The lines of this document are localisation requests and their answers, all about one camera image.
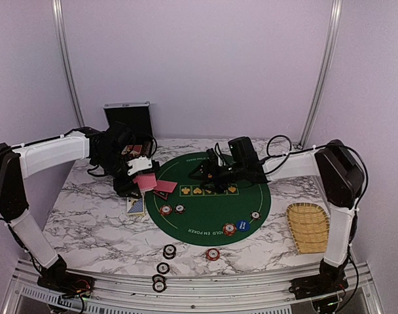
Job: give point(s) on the dark brown chip stack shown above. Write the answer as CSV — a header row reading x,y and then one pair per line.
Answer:
x,y
169,251

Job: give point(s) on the orange red chip stack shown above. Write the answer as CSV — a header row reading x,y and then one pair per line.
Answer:
x,y
212,254

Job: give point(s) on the small orange chip pile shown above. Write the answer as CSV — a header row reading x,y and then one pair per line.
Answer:
x,y
229,229
165,210

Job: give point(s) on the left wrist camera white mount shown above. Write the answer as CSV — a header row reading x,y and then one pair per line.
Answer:
x,y
138,164

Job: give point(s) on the fallen dark chip lower rail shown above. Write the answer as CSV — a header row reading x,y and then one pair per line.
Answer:
x,y
159,286

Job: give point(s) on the fallen dark chip on table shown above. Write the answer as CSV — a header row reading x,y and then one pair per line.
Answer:
x,y
163,268

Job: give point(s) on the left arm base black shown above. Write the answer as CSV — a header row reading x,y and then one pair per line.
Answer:
x,y
58,278

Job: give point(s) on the right chip row in case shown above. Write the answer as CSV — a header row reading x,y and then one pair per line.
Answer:
x,y
148,148

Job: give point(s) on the round green poker mat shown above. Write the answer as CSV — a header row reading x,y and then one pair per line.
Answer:
x,y
206,212

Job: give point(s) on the blue small blind button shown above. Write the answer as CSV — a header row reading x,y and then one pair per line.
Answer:
x,y
243,226

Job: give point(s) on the card deck box in case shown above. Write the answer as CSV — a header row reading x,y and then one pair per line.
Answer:
x,y
134,150

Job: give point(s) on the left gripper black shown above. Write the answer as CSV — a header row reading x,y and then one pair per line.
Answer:
x,y
124,188

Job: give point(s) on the red-backed playing card deck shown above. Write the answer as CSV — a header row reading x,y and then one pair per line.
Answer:
x,y
146,182

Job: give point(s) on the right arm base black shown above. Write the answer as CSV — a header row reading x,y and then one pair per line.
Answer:
x,y
329,279

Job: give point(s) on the woven bamboo tray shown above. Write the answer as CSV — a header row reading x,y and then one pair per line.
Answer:
x,y
309,227

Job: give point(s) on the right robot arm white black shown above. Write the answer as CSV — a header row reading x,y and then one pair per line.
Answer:
x,y
337,169

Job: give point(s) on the playing card box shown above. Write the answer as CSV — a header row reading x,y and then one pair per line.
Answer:
x,y
135,207

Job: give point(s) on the front aluminium rail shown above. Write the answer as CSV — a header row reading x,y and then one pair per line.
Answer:
x,y
263,292

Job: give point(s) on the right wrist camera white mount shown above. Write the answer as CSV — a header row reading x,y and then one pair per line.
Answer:
x,y
214,157

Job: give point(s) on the dealt red-backed cards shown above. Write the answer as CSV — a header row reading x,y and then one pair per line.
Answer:
x,y
165,186

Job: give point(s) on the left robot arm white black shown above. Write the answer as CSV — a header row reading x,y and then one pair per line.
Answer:
x,y
17,163

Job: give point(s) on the dark chips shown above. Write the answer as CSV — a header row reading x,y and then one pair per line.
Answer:
x,y
180,208

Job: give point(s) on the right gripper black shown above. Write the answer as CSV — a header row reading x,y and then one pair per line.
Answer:
x,y
207,165

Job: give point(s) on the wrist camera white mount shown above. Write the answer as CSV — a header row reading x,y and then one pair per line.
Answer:
x,y
214,157
138,164

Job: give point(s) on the triangular all-in button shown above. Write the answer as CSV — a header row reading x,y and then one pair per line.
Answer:
x,y
161,195

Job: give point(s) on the aluminium poker case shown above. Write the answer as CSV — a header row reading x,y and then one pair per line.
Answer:
x,y
137,117

